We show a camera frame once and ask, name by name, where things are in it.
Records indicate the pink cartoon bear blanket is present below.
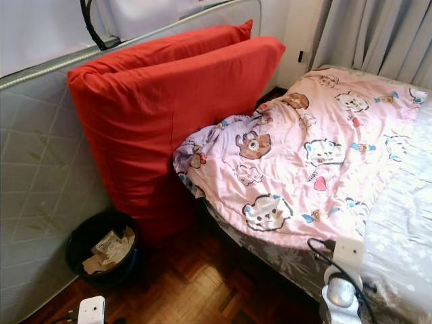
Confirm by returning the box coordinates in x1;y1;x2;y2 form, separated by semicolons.
172;66;429;250

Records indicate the grey quilted upright mattress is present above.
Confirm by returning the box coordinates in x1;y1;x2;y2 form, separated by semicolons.
0;0;263;324

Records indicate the black waste bin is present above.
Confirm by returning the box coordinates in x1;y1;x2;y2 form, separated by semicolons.
65;211;141;290

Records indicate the large red cushion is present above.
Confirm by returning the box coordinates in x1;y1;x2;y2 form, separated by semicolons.
66;36;287;247

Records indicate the thin red cushion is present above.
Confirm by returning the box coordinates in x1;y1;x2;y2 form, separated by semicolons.
81;19;254;75

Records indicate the white tote bag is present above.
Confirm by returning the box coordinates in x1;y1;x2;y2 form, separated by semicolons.
91;0;213;41

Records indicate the grey pleated curtain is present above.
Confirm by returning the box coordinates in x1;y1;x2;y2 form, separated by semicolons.
309;0;432;88

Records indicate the bed with grey floral sheet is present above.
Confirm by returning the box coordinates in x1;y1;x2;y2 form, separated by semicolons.
202;64;432;324

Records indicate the black looped strap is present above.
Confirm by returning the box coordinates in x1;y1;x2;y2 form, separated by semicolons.
79;0;122;52

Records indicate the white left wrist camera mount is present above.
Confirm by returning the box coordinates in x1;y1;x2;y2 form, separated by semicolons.
77;296;106;324

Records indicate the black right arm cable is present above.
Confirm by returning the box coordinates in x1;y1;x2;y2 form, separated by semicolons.
306;238;379;324

